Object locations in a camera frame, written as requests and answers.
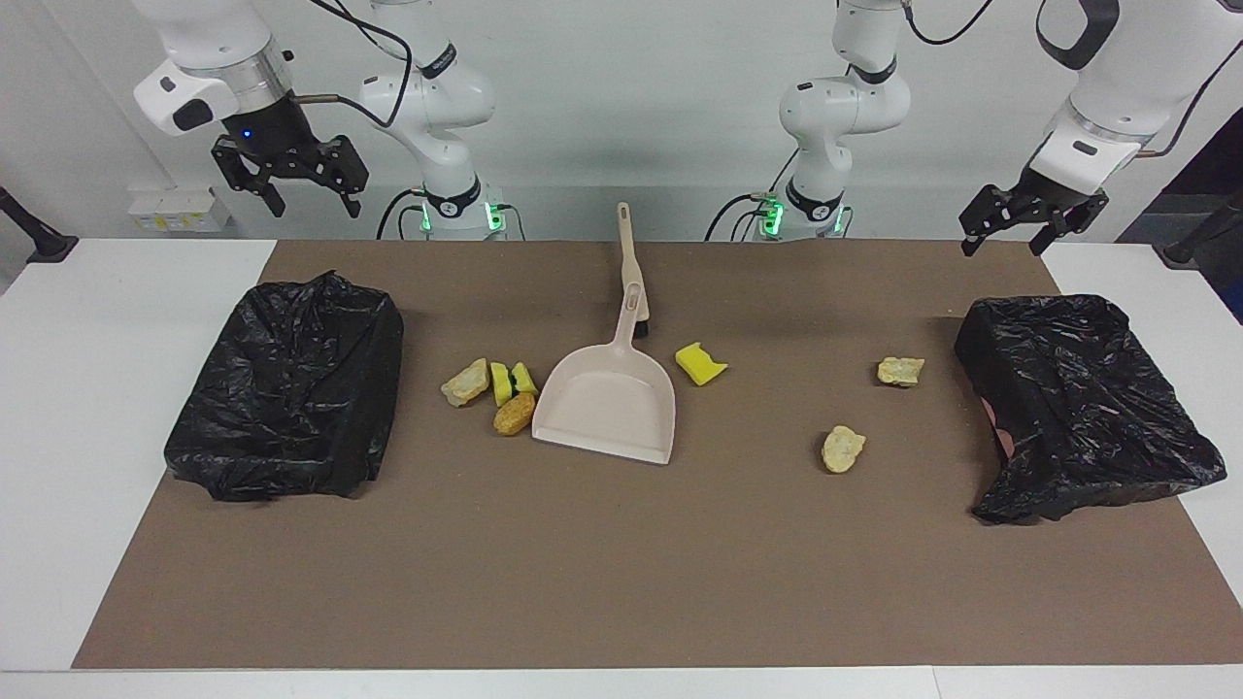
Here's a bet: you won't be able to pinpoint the pale bread chunk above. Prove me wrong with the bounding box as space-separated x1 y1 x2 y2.
441 358 491 408

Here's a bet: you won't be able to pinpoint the yellow sponge with green pad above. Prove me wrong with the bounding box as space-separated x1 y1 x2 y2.
489 362 540 408
676 342 729 387

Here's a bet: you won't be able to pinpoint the orange brown bread roll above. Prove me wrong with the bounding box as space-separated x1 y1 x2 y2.
492 391 537 437

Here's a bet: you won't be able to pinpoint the beige brush black bristles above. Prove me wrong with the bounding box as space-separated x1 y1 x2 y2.
616 202 652 339

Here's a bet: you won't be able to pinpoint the beige plastic dustpan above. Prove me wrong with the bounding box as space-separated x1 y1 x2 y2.
531 282 677 465

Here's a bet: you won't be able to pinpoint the bin with black bag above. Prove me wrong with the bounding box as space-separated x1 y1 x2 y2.
163 271 405 503
954 294 1227 525

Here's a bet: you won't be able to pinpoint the black stand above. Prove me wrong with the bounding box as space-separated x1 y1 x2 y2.
1156 189 1243 271
0 184 79 265

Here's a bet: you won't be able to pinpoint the brown table mat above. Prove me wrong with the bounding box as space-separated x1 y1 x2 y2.
71 240 1243 671

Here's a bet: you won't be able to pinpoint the white wall socket box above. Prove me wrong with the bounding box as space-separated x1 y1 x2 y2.
128 187 232 232

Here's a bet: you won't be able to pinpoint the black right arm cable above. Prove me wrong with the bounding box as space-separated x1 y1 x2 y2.
291 0 417 130

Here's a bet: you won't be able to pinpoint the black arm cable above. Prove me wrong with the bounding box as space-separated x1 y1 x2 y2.
903 0 1243 158
291 0 417 130

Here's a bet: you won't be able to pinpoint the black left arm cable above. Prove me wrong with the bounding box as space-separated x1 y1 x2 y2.
903 0 1243 158

